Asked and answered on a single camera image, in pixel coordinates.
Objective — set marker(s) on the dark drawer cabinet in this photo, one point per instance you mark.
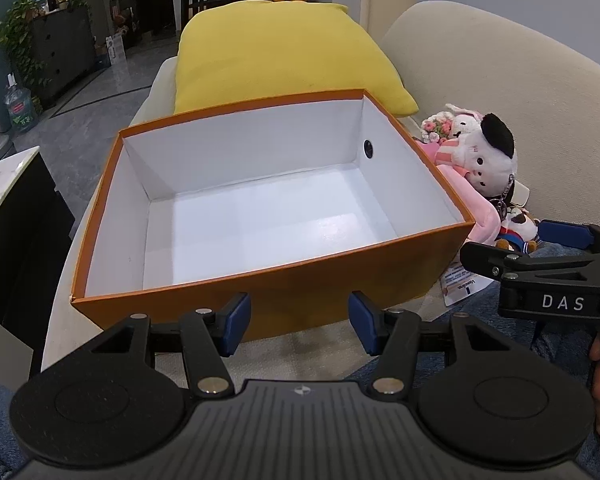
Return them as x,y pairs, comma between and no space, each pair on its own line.
62,55

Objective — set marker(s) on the large water bottle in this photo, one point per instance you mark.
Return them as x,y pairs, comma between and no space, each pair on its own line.
19,107

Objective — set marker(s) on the dark cabinet with plants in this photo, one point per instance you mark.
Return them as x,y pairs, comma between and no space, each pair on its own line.
15,35

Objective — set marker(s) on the crochet bunny plush with flowers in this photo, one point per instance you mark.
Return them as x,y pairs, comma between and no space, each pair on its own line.
437,127

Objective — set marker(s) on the marble top side table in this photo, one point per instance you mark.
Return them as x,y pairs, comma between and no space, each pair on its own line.
0,180

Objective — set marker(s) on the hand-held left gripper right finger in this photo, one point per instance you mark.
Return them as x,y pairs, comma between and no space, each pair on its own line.
364,320

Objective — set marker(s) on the white hand cream tube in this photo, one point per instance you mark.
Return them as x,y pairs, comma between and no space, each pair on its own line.
460,285

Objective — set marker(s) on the pink fabric pouch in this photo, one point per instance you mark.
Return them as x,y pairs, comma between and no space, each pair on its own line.
460,195

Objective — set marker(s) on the person's blue jeans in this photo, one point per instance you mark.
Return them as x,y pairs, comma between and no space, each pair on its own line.
540,355

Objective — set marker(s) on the black and white dog plush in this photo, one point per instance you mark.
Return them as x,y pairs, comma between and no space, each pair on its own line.
495,160

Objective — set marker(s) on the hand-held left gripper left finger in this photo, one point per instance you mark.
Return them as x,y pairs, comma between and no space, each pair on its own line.
236,320

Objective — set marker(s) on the white upright box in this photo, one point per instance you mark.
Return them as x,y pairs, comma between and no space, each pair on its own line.
115,51

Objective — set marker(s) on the beige sofa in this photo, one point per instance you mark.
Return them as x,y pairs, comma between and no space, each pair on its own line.
480,60

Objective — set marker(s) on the orange cardboard box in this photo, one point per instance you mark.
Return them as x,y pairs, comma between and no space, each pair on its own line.
280,305

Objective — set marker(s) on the red panda plush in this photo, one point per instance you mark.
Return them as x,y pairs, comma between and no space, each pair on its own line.
520,225

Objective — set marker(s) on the yellow pillow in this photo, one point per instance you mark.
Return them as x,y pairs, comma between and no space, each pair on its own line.
280,55

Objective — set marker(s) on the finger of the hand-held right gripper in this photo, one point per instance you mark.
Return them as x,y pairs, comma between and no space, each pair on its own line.
485,255
565,234

